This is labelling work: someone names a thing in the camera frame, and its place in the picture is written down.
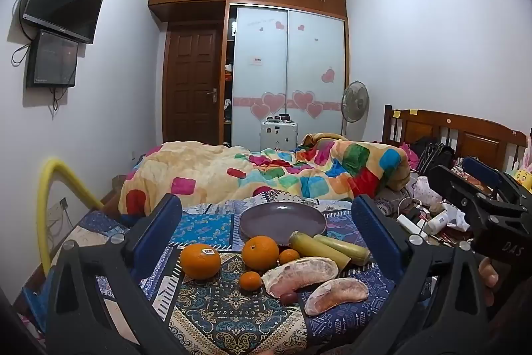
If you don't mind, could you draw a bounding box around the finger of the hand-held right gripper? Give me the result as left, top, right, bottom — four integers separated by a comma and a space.
427, 165, 525, 223
462, 156, 532, 206

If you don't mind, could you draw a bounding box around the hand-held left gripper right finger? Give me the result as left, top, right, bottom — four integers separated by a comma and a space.
351, 194, 491, 355

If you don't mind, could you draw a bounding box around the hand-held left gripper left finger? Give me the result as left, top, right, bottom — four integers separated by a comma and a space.
46, 194, 184, 355

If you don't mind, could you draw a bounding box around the peeled sugarcane piece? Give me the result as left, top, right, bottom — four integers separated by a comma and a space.
313, 234, 372, 266
288, 231, 350, 271

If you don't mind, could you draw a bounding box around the large orange with sticker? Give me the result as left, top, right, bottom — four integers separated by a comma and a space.
180, 243, 222, 281

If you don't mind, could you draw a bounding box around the peeled pomelo segment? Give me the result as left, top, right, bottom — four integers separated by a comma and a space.
261, 256, 339, 299
304, 277, 370, 317

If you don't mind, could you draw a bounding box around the purple round plate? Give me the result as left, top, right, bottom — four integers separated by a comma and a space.
238, 201, 329, 248

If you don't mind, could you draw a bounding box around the plain orange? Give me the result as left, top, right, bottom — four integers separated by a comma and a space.
242, 235, 280, 271

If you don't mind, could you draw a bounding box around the person's right hand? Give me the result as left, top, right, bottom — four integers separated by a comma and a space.
477, 256, 499, 308

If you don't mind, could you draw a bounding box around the black backpack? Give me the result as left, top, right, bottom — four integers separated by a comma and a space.
416, 136, 456, 175

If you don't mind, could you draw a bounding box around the white power strip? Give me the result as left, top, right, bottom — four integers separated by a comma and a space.
396, 214, 427, 236

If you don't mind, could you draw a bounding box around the yellow plush toy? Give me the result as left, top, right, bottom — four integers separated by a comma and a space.
509, 168, 532, 190

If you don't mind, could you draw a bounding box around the white plastic bottle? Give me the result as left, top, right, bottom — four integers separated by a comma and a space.
424, 209, 450, 236

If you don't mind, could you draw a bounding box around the wooden headboard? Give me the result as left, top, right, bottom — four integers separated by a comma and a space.
382, 104, 529, 173

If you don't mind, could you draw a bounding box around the colourful patchwork blanket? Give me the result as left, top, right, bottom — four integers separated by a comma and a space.
118, 132, 411, 216

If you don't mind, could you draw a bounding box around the small mandarin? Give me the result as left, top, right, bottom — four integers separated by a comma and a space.
278, 249, 301, 266
239, 271, 263, 292

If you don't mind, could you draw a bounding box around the patterned bedsheet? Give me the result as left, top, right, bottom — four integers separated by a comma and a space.
17, 199, 435, 355

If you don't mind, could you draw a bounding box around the yellow foam tube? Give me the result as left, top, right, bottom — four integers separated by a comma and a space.
36, 157, 104, 276

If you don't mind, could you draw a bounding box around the standing electric fan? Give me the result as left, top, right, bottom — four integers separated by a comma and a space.
340, 80, 370, 138

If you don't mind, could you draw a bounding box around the white hard suitcase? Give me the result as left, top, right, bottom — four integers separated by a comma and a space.
260, 119, 299, 152

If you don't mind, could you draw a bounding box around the brown wooden door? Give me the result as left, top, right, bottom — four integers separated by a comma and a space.
163, 21, 222, 146

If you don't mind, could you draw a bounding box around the wooden wardrobe with sliding doors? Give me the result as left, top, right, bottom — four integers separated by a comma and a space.
148, 0, 348, 150

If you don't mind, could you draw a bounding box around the white charging cable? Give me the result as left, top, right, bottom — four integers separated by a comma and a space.
398, 195, 421, 215

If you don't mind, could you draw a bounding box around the white wall socket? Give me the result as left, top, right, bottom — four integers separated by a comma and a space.
46, 197, 69, 221

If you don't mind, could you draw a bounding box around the black hanging cable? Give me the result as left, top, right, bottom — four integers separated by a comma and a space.
50, 87, 68, 111

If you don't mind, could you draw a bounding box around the small black wall monitor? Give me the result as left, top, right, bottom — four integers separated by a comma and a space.
26, 29, 79, 89

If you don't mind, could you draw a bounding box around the black looped cable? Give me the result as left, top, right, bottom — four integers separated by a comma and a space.
12, 42, 32, 65

